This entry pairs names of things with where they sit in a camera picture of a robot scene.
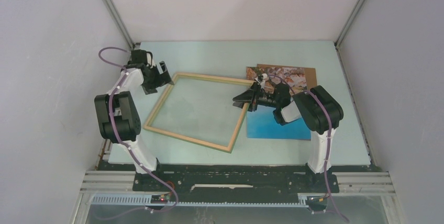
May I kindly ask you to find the aluminium base extrusion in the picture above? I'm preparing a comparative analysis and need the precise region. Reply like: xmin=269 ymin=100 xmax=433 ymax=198
xmin=80 ymin=171 xmax=395 ymax=196

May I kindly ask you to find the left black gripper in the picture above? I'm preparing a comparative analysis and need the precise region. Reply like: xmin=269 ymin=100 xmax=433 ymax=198
xmin=141 ymin=62 xmax=173 ymax=95

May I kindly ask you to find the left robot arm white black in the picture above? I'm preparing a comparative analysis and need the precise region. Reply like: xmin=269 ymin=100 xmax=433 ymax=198
xmin=94 ymin=49 xmax=174 ymax=191

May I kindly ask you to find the left aluminium corner post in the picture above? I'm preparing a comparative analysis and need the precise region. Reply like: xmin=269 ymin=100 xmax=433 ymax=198
xmin=102 ymin=0 xmax=135 ymax=49

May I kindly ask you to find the grey cable duct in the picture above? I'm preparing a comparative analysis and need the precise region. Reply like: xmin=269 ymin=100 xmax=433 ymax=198
xmin=90 ymin=194 xmax=308 ymax=208

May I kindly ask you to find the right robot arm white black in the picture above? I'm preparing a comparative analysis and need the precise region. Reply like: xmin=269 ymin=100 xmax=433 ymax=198
xmin=232 ymin=82 xmax=344 ymax=192

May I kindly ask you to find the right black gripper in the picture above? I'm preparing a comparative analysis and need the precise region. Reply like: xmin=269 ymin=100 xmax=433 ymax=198
xmin=232 ymin=81 xmax=279 ymax=112

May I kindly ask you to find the landscape photo print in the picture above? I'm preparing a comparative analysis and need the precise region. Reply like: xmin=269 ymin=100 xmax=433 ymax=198
xmin=246 ymin=64 xmax=310 ymax=141

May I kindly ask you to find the right aluminium corner post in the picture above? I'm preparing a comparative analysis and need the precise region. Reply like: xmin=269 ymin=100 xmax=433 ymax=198
xmin=335 ymin=0 xmax=367 ymax=50

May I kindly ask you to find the aluminium corner post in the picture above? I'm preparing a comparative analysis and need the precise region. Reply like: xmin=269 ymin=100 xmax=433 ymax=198
xmin=335 ymin=0 xmax=367 ymax=50
xmin=102 ymin=0 xmax=135 ymax=49

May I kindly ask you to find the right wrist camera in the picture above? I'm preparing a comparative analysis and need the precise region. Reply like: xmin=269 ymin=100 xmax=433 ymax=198
xmin=255 ymin=73 xmax=268 ymax=89

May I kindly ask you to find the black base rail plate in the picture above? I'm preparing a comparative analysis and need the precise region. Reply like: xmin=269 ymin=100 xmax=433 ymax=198
xmin=132 ymin=164 xmax=339 ymax=203

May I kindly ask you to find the brown cardboard backing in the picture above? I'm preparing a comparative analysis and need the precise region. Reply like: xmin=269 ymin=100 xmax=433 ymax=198
xmin=257 ymin=64 xmax=317 ymax=89

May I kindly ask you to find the wooden picture frame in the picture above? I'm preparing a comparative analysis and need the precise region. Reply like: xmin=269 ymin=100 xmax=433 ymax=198
xmin=143 ymin=72 xmax=253 ymax=153

